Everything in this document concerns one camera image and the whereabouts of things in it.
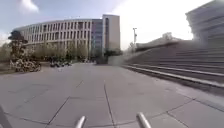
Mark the row of parked bicycles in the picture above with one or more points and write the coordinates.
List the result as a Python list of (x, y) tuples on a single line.
[(25, 65)]

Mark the row of trees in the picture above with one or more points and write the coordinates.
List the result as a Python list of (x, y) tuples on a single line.
[(56, 51)]

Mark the dark pine tree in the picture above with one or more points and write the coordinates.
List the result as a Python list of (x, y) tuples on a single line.
[(16, 45)]

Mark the robot's own part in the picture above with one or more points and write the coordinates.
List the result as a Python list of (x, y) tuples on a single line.
[(80, 122), (143, 120)]

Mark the grey building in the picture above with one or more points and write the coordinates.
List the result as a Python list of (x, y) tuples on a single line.
[(208, 21)]

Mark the curved pale office building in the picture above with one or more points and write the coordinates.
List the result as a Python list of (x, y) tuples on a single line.
[(66, 33)]

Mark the wide grey stone steps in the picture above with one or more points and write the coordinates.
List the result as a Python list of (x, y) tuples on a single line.
[(186, 63)]

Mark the pole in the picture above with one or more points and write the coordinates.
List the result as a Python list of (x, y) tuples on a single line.
[(134, 36)]

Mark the group of parked scooters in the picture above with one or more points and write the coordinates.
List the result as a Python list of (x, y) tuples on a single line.
[(60, 63)]

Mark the low building with sloped roof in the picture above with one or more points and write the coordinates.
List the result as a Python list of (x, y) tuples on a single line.
[(156, 42)]

